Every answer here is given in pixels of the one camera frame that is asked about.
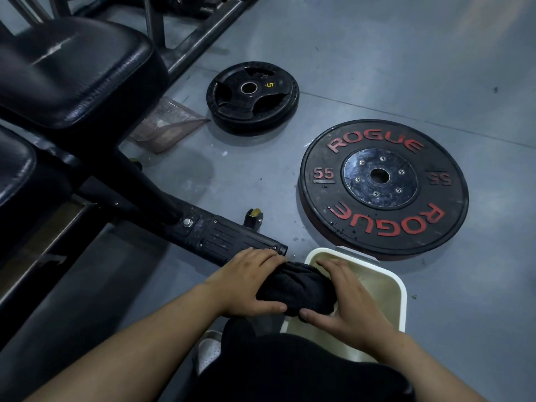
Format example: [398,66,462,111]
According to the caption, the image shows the person's left hand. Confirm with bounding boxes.
[204,248,289,317]

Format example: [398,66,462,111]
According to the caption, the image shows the person's right hand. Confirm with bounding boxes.
[299,259,399,353]

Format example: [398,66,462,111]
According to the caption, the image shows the black cloth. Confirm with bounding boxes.
[255,261,341,319]

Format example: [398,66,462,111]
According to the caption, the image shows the person's left forearm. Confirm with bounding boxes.
[23,284,230,402]

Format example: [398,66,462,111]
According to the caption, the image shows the person's right forearm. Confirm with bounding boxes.
[363,330,536,402]

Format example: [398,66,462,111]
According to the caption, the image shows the person's black trousers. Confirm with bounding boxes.
[197,317,416,402]

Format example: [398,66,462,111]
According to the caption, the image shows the cream plastic basin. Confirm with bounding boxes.
[279,247,407,365]

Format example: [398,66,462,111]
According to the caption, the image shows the white shoe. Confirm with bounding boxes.
[196,330,223,376]

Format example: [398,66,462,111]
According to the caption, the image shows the large black bumper plate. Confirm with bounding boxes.
[297,119,470,256]

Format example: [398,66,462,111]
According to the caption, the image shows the clear plastic bag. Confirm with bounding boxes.
[128,96,211,154]

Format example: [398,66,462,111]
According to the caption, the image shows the small black grip weight plate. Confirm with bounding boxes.
[205,61,300,134]

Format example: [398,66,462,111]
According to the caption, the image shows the small black padded bench pad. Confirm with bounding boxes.
[0,125,38,210]

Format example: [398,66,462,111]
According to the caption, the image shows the large black padded bench seat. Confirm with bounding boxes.
[0,16,170,131]

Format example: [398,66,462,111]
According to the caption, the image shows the black metal bench frame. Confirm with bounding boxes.
[0,109,289,348]

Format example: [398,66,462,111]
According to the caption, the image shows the black metal machine frame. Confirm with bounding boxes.
[0,0,265,82]

